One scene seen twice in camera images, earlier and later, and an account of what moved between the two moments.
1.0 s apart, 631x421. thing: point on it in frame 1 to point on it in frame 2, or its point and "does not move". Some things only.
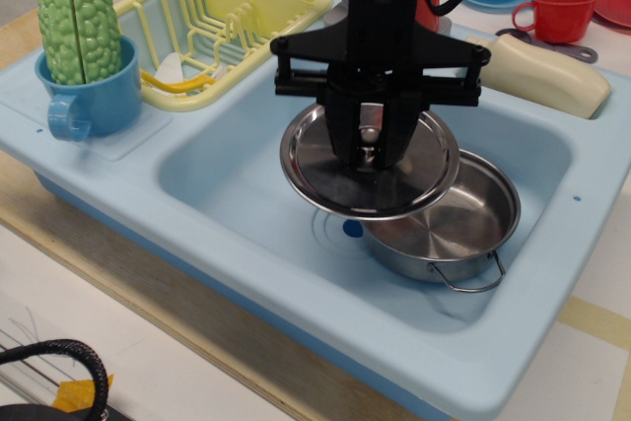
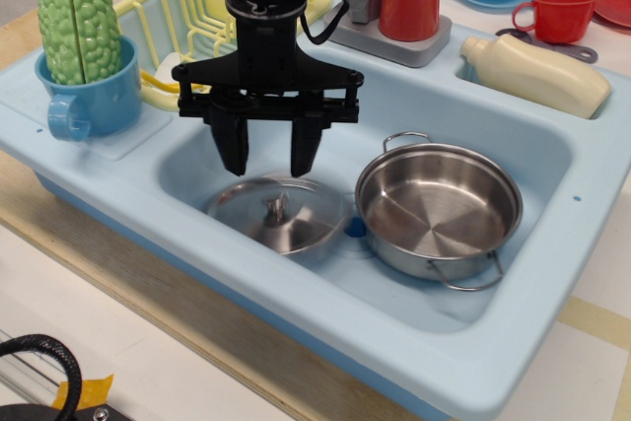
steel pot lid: [362, 187] to [278, 213]
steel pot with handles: [457, 236] does not move
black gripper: [380, 53] to [269, 77]
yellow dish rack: [197, 25] does not move
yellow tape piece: [77, 395] does not move
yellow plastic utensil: [196, 82] does not move
